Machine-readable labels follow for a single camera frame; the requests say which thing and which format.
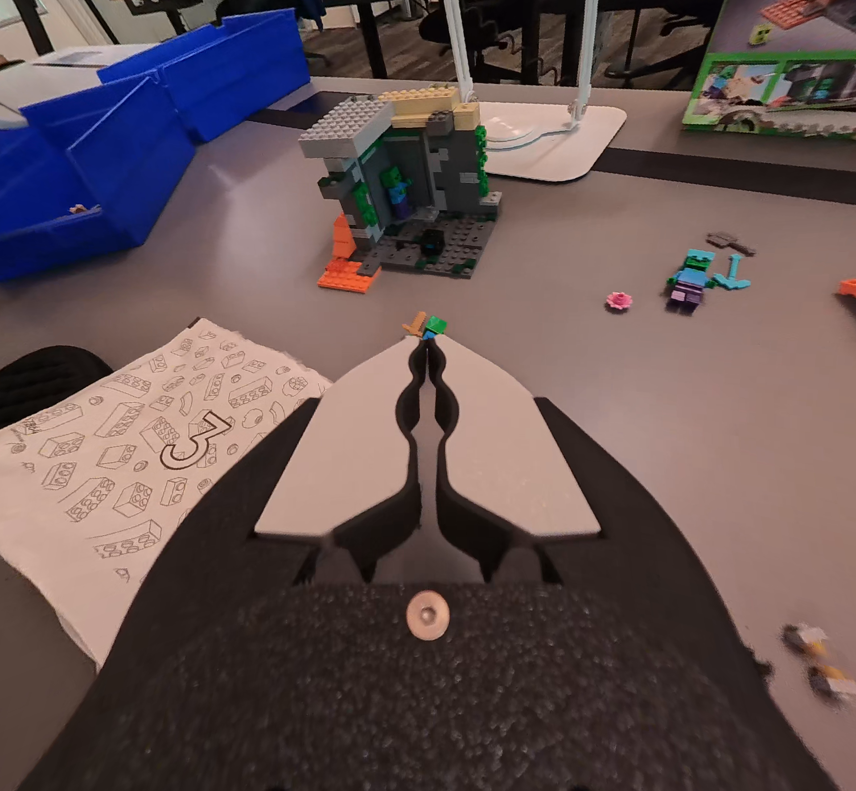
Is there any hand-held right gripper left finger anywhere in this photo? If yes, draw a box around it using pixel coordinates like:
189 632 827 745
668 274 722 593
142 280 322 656
254 340 429 583

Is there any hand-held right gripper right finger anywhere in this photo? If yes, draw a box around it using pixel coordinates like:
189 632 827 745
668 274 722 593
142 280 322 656
428 335 601 583

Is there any toy figure with orange sword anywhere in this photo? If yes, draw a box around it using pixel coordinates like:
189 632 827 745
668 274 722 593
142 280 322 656
401 311 450 342

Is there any blue plastic bin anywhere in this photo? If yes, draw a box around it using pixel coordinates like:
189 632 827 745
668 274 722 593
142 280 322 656
97 8 312 145
0 76 196 282

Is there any grey desk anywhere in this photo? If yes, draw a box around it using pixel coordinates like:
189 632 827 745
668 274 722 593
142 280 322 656
0 42 856 791

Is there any large printed white paper bag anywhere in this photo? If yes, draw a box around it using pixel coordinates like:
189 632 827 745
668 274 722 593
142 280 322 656
0 318 334 668

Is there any toy figure with teal helmet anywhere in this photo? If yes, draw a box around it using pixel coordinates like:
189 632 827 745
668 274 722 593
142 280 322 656
666 249 717 315

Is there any green zombie toy figure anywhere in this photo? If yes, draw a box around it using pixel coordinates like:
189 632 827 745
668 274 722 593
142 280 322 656
379 166 413 218

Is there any teal toy pickaxe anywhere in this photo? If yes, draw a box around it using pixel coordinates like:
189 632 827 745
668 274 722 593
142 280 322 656
712 254 753 291

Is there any black quilted cushion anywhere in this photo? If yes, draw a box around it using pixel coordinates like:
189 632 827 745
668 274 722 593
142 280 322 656
0 345 113 430

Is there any white lamp stand base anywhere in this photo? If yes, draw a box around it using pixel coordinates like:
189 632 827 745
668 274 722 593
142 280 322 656
361 0 626 184

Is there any grey toy brick building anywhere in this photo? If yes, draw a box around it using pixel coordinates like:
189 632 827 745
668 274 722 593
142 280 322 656
299 86 502 294

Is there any black office chair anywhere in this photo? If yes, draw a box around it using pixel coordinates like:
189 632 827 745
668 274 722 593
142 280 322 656
420 2 517 61

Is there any white flat board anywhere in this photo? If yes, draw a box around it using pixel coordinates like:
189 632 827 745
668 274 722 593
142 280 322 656
32 45 129 70

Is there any green toy box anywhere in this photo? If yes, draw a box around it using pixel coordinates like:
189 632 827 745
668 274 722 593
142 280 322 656
682 0 856 140

